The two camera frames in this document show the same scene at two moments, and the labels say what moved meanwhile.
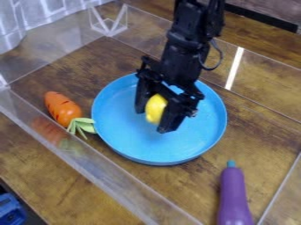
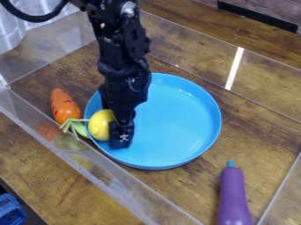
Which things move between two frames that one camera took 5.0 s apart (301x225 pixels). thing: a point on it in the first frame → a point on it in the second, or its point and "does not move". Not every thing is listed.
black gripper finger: x=146 y=85 → x=104 y=97
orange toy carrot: x=67 y=112 does not move
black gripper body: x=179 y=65 → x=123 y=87
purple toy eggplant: x=234 y=208 does not move
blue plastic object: x=12 y=212 does not move
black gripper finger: x=179 y=106 → x=120 y=132
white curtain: x=23 y=15 does not move
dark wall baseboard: x=263 y=18 does not move
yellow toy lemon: x=154 y=107 → x=99 y=124
